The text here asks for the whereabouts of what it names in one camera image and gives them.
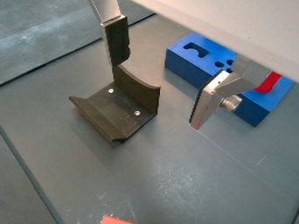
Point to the red hexagonal peg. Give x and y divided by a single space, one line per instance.
268 84

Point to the blue shape-sorting board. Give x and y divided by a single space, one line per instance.
196 58

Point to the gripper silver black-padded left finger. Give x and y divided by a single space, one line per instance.
114 28

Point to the black curved fixture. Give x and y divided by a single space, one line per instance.
122 107

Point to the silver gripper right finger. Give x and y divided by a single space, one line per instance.
220 93

